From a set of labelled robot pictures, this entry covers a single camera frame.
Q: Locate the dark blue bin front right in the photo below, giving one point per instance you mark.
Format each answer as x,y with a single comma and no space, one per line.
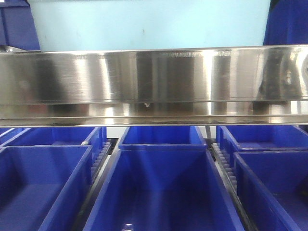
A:
273,188

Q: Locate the dark blue bin upper right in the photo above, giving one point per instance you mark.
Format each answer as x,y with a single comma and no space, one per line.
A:
287,23

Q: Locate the dark blue bin rear left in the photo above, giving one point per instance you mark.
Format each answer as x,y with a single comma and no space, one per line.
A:
94,136

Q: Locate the light blue plastic bin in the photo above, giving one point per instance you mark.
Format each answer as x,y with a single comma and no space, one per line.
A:
75,25

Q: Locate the dark blue bin rear right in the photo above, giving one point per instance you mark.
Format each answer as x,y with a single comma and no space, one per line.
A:
247,138

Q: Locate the roller track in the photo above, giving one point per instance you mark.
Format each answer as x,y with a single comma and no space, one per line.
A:
100,160
230,181

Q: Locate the dark blue bin front centre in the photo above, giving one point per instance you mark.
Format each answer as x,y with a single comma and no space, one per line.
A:
163,190

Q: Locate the dark blue bin rear centre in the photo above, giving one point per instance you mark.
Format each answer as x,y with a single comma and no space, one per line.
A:
162,135

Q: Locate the dark blue bin front left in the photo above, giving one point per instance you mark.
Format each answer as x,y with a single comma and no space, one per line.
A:
42,188

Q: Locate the roller track left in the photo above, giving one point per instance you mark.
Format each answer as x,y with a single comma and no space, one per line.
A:
100,160

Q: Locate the dark blue bin upper left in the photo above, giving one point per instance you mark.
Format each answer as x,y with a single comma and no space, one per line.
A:
17,27

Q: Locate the roller track right lower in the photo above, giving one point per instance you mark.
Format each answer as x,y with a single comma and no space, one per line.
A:
230,181

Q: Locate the dark blue bin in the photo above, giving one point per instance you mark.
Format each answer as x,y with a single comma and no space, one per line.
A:
247,138
162,135
42,188
94,136
17,27
163,190
273,188
287,23

